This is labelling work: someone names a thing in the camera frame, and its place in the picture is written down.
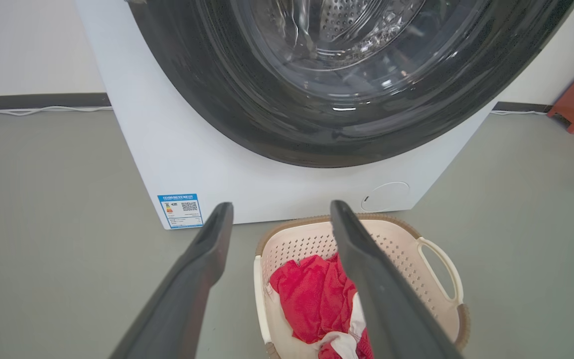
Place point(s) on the blue energy label sticker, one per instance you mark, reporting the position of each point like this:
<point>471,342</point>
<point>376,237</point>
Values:
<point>181,210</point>

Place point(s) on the dark round washing machine door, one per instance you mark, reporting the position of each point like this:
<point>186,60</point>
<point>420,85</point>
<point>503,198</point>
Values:
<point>327,99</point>

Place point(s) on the cream perforated laundry basket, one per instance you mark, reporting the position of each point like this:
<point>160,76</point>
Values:
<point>416,259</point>

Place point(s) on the white washing machine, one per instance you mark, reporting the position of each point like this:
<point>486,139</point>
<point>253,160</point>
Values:
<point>207,154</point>

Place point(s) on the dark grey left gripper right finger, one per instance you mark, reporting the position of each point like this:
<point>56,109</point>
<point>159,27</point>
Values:
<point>386,299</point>

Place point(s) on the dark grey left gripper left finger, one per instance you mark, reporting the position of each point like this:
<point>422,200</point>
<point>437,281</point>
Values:
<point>187,289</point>

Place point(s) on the red garment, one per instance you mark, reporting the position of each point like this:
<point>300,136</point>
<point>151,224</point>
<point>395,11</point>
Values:
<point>312,294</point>

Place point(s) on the white garment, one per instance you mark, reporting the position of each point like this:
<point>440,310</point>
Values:
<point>342,341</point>

